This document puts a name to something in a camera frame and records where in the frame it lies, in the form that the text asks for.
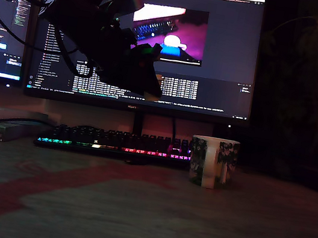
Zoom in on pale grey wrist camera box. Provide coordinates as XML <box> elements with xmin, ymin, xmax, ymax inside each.
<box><xmin>104</xmin><ymin>0</ymin><xmax>146</xmax><ymax>27</ymax></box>

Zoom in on black desk cable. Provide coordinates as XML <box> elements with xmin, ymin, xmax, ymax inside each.
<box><xmin>0</xmin><ymin>112</ymin><xmax>57</xmax><ymax>137</ymax></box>

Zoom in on large computer monitor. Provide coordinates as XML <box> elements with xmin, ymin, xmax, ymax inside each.
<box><xmin>19</xmin><ymin>0</ymin><xmax>271</xmax><ymax>155</ymax></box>

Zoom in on black monitor cable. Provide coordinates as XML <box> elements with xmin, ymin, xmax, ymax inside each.
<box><xmin>167</xmin><ymin>118</ymin><xmax>179</xmax><ymax>148</ymax></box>

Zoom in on long white box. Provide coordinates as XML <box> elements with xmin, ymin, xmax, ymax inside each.
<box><xmin>0</xmin><ymin>105</ymin><xmax>51</xmax><ymax>132</ymax></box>

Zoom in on dark houseplant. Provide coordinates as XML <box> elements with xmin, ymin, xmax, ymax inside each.
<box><xmin>242</xmin><ymin>6</ymin><xmax>318</xmax><ymax>183</ymax></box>

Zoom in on white mug with leaf print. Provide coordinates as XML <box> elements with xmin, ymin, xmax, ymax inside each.
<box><xmin>184</xmin><ymin>133</ymin><xmax>242</xmax><ymax>193</ymax></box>

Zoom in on backlit black keyboard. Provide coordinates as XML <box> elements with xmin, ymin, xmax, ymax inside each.
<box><xmin>32</xmin><ymin>115</ymin><xmax>195</xmax><ymax>173</ymax></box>

